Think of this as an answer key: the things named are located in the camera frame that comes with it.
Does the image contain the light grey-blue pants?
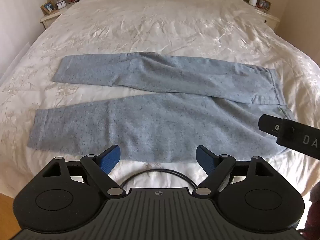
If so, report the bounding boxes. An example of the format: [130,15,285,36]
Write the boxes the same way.
[27,52,297,162]

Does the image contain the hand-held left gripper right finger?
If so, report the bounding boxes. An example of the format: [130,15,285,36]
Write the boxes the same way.
[192,144,276,198]

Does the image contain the cream nightstand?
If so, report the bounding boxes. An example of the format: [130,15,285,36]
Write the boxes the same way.
[239,0,280,31]
[40,1,77,30]

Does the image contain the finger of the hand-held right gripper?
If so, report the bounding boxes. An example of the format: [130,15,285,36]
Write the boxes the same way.
[258,114,283,136]

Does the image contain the black cable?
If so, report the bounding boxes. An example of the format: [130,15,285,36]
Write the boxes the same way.
[121,169,198,188]

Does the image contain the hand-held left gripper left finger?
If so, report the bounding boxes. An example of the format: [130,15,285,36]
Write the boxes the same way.
[42,144,127,198]

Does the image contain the wooden picture frame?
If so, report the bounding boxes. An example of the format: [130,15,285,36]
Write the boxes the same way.
[41,1,56,14]
[256,0,272,11]

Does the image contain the dark red fuzzy garment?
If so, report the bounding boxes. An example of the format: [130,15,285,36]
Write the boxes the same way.
[303,180,320,240]

